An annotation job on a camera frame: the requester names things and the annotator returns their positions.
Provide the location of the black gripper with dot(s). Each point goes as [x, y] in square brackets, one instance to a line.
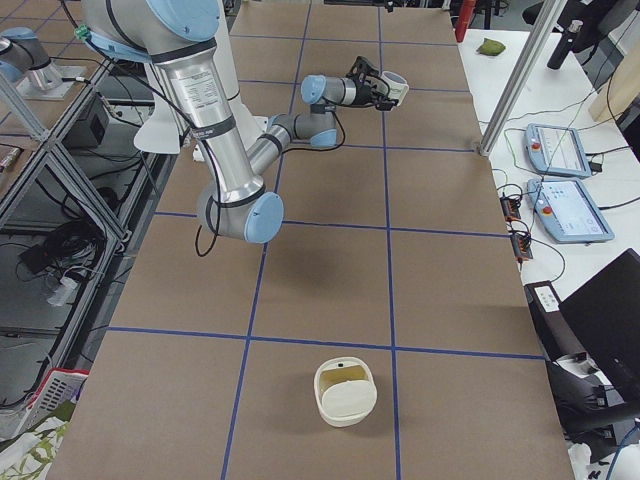
[364, 93]

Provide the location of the white HOME mug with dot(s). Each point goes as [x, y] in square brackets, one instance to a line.
[394, 86]

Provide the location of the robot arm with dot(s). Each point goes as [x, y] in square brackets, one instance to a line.
[185, 47]
[22, 55]

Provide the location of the green cloth pouch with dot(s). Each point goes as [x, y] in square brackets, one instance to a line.
[491, 47]

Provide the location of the red cylinder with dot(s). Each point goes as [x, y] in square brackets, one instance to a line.
[464, 19]

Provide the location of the far blue teach pendant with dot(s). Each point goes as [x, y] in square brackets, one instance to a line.
[556, 151]

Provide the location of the blue teach pendant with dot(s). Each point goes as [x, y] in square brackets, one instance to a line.
[556, 151]
[567, 211]

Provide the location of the near blue teach pendant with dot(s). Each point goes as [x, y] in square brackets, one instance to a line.
[567, 211]

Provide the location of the black laptop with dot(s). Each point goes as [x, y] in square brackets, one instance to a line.
[603, 314]

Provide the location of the white plastic basket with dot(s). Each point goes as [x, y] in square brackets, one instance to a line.
[58, 386]

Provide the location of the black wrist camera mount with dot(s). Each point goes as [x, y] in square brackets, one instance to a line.
[362, 71]

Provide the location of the aluminium frame post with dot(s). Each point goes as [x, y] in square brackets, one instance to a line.
[534, 45]

